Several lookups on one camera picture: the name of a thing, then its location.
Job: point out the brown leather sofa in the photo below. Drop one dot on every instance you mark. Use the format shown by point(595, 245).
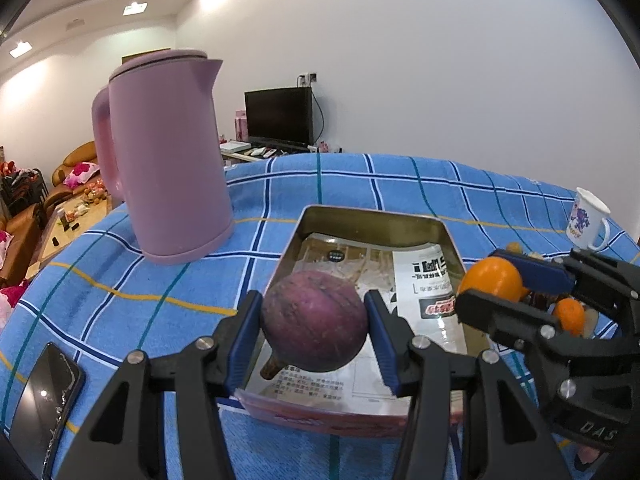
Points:
point(20, 235)
point(75, 152)

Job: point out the wall socket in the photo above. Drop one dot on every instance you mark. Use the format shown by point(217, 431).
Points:
point(312, 78)

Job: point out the blue plaid tablecloth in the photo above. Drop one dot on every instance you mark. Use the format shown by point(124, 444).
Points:
point(350, 180)

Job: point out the white mug with purple print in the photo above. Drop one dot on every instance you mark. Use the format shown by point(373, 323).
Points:
point(582, 217)

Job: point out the ceiling air vent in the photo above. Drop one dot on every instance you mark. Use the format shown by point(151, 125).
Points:
point(75, 23)

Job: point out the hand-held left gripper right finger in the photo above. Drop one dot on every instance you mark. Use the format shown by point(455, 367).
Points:
point(382, 342)

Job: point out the large orange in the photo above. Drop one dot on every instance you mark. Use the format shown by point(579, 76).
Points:
point(492, 277)

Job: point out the brown wooden door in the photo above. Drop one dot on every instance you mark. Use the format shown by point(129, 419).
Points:
point(135, 57)

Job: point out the pink electric kettle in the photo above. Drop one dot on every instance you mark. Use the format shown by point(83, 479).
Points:
point(165, 160)

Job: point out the pink rectangular metal tin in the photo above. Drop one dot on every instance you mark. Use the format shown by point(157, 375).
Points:
point(370, 222)

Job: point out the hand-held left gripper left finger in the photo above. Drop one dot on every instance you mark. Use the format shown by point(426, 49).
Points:
point(245, 342)

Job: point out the small orange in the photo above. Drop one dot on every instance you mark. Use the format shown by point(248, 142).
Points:
point(513, 247)

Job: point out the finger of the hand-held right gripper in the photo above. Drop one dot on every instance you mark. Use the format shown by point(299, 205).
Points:
point(500, 312)
point(542, 275)

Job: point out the pink floral cushion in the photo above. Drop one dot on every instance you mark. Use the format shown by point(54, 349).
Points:
point(5, 250)
point(80, 174)
point(12, 300)

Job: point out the printed paper lining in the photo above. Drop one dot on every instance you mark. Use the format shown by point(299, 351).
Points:
point(425, 270)

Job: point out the medium orange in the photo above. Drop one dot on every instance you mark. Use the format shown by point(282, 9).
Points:
point(570, 316)

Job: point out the flat white box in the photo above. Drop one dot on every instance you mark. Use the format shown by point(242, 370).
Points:
point(234, 146)

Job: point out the white television stand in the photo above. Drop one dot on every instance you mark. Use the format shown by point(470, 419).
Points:
point(235, 159)

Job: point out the pink carton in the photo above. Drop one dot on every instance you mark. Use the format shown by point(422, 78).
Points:
point(241, 127)

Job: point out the wooden coffee table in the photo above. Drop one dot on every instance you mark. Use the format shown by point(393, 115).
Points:
point(55, 242)

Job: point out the small pink floral packet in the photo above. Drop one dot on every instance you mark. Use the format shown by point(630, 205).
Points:
point(323, 146)

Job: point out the square ceiling light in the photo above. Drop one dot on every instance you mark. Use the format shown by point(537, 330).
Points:
point(135, 8)
point(20, 49)

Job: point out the person's right hand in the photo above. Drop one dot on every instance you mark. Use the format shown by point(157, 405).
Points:
point(590, 457)

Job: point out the purple beetroot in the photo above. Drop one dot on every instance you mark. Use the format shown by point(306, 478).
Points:
point(312, 320)

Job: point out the black smartphone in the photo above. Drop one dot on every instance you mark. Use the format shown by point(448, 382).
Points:
point(45, 395)

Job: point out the black television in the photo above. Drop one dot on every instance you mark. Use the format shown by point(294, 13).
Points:
point(277, 115)

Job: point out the stacked dark chairs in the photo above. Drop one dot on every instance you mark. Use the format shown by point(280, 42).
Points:
point(20, 190)

